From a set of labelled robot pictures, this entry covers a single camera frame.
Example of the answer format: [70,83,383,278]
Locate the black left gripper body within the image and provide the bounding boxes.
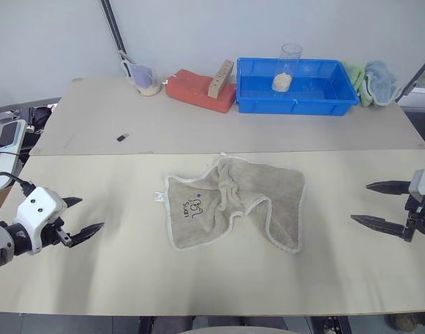
[40,216,74,248]

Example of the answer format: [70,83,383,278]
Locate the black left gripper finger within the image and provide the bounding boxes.
[70,222,106,248]
[61,196,84,209]

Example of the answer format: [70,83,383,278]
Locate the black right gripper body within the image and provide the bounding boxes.
[403,193,425,244]

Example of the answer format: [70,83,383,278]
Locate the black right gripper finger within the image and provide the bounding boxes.
[365,180,412,196]
[350,214,408,241]

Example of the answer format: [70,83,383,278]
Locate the beige towel with white trim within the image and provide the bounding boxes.
[152,151,307,255]

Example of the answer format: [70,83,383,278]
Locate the white device housing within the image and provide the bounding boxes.
[0,119,29,194]

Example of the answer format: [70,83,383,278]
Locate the brown rounded shape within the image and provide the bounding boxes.
[388,312,425,332]

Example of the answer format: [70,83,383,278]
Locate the light blue cloth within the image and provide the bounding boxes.
[362,60,405,106]

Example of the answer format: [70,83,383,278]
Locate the black slanted pole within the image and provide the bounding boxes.
[394,51,425,102]

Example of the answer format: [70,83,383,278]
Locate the green cloth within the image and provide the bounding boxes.
[343,61,372,107]

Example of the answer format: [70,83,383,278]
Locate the blue plastic bin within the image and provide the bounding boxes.
[235,56,360,117]

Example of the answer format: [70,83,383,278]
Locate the clear glass with grains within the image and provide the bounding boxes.
[271,42,303,93]

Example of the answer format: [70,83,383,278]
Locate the red brick block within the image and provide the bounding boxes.
[164,68,238,114]

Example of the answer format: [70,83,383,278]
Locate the wooden block with holes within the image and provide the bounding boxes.
[207,59,234,100]

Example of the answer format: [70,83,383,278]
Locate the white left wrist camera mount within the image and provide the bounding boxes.
[15,186,69,256]

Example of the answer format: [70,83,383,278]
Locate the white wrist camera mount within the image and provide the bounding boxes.
[15,186,69,256]
[408,166,425,200]

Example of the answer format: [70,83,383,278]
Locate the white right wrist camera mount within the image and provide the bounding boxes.
[408,166,425,200]

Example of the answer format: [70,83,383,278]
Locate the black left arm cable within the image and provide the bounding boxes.
[0,171,36,196]

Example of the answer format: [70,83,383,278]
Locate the black slotted rail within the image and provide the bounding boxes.
[100,0,137,76]

